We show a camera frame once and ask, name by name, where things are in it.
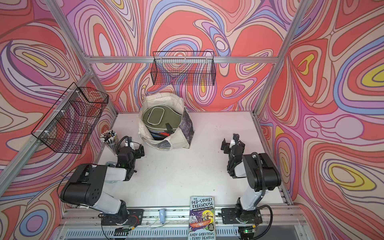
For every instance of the green paddle case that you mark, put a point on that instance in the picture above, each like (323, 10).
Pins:
(161, 120)

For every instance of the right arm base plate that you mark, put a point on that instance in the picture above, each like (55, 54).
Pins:
(232, 216)

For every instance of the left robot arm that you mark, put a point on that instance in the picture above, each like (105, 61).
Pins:
(85, 186)

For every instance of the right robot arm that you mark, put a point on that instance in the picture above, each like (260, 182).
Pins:
(261, 175)

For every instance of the grey calculator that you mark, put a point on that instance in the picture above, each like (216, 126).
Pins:
(111, 164)

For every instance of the left wire basket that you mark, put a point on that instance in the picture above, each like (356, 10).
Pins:
(73, 122)

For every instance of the wire basket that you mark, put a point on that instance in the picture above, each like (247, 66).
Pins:
(73, 122)
(183, 68)

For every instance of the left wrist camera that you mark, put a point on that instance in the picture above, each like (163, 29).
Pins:
(129, 143)

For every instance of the green circuit board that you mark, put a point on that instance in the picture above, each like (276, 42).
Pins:
(120, 232)

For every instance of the treehouse paperback book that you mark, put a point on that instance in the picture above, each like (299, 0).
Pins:
(202, 218)

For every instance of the back wire basket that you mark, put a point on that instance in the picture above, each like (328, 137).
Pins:
(183, 68)

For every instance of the cup of pencils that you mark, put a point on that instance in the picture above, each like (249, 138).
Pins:
(110, 139)

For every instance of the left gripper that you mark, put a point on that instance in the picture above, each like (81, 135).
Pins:
(137, 152)

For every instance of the white canvas tote bag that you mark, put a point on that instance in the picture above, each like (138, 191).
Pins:
(183, 135)

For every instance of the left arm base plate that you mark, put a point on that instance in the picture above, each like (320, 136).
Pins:
(133, 218)

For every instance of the right base connector box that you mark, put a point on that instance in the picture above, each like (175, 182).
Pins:
(246, 233)

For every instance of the small blue white device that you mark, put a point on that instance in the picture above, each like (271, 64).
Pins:
(162, 216)

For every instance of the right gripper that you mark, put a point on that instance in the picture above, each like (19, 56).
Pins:
(226, 146)

